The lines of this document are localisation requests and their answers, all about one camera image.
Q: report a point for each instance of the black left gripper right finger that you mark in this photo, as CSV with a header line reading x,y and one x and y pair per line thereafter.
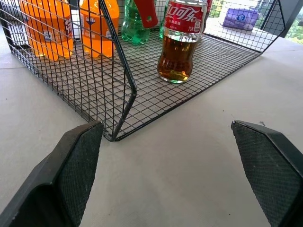
x,y
272,170

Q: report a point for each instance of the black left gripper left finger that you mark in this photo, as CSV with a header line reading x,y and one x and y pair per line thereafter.
x,y
64,179

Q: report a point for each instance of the orange soda bottle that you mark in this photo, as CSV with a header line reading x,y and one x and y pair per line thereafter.
x,y
98,28
48,28

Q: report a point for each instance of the cola bottle with red label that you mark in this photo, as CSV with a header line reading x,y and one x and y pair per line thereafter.
x,y
180,45

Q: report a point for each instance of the green soda bottle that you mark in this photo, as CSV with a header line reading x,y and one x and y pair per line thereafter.
x,y
132,26

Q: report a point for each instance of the purple tissue pack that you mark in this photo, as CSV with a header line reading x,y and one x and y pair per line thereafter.
x,y
240,17

